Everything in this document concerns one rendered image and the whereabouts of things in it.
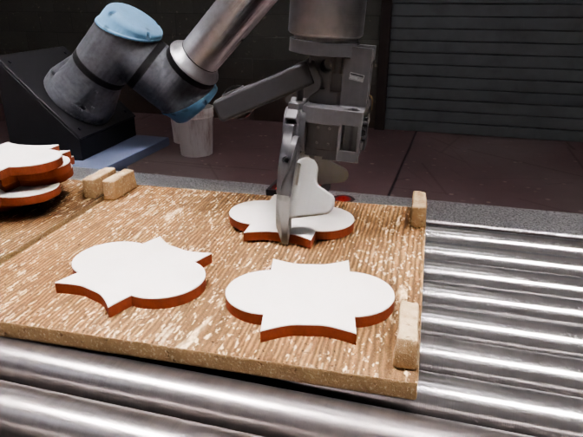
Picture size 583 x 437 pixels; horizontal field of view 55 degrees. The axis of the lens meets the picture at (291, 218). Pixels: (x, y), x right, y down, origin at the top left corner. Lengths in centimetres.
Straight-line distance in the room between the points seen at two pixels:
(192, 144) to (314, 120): 385
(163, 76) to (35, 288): 69
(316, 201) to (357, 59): 15
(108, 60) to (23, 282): 69
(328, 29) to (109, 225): 33
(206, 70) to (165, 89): 9
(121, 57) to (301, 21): 67
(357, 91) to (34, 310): 36
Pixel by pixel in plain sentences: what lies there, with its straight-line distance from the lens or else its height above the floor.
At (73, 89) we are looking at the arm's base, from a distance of 123.
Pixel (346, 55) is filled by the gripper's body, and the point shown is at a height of 113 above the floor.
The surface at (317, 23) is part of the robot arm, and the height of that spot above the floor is 116.
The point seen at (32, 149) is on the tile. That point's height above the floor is 100.
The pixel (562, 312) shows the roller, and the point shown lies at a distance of 58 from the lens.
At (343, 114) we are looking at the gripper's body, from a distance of 56.
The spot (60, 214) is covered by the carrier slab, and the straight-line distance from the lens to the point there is 74.
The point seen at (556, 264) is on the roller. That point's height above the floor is 92.
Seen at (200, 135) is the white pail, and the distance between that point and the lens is 439.
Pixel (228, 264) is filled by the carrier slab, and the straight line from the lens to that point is 56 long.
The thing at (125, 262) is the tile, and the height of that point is 95.
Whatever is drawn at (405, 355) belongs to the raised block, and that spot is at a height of 95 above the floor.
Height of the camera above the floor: 119
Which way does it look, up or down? 22 degrees down
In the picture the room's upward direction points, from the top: straight up
